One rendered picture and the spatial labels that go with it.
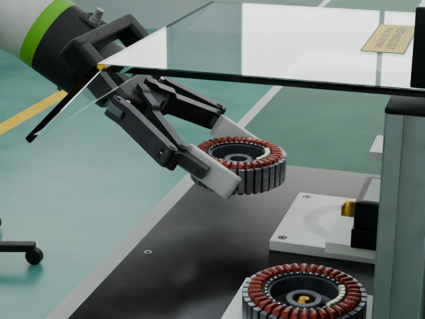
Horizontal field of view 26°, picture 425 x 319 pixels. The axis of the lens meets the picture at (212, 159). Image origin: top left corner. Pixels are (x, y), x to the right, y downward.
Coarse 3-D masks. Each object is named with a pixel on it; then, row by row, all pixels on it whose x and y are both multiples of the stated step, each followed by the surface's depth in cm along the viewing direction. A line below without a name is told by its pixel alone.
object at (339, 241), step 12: (372, 180) 80; (360, 192) 77; (372, 192) 77; (360, 204) 75; (372, 204) 75; (360, 216) 75; (372, 216) 75; (336, 228) 80; (348, 228) 80; (360, 228) 76; (372, 228) 75; (336, 240) 78; (348, 240) 78; (360, 240) 76; (372, 240) 75; (336, 252) 77; (348, 252) 77; (360, 252) 77; (372, 252) 76
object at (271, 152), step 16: (208, 144) 109; (224, 144) 110; (240, 144) 110; (256, 144) 110; (272, 144) 109; (224, 160) 104; (240, 160) 108; (256, 160) 105; (272, 160) 104; (192, 176) 106; (240, 176) 102; (256, 176) 102; (272, 176) 104; (240, 192) 103; (256, 192) 103
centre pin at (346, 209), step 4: (348, 200) 105; (352, 200) 105; (344, 204) 105; (348, 204) 104; (352, 204) 104; (344, 208) 104; (348, 208) 104; (352, 208) 104; (344, 212) 104; (348, 212) 104; (352, 212) 104; (348, 216) 104; (352, 216) 104
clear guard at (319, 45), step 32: (160, 32) 68; (192, 32) 68; (224, 32) 68; (256, 32) 68; (288, 32) 68; (320, 32) 68; (352, 32) 68; (128, 64) 59; (160, 64) 59; (192, 64) 59; (224, 64) 59; (256, 64) 59; (288, 64) 59; (320, 64) 59; (352, 64) 59; (384, 64) 59; (96, 96) 70; (416, 96) 54
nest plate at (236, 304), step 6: (240, 288) 91; (240, 294) 89; (234, 300) 88; (240, 300) 88; (372, 300) 88; (228, 306) 87; (234, 306) 87; (240, 306) 87; (372, 306) 87; (228, 312) 86; (234, 312) 86; (240, 312) 86; (366, 312) 86; (222, 318) 85; (228, 318) 85; (234, 318) 85; (240, 318) 85; (366, 318) 85
